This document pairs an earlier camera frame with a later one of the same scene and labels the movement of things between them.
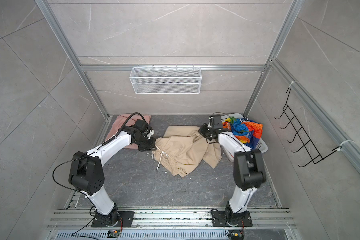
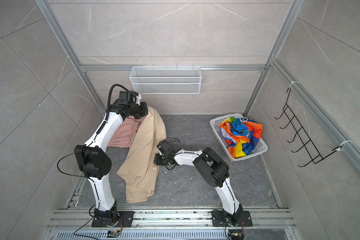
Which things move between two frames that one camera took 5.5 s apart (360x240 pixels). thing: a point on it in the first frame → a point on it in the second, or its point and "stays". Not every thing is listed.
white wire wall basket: [165, 80] stays
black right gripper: [200, 130] → [157, 160]
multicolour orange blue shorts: [248, 132] stays
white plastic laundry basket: [261, 145] stays
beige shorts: [182, 148] → [140, 170]
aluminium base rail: [76, 224] stays
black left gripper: [152, 147] → [144, 110]
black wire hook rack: [313, 154] stays
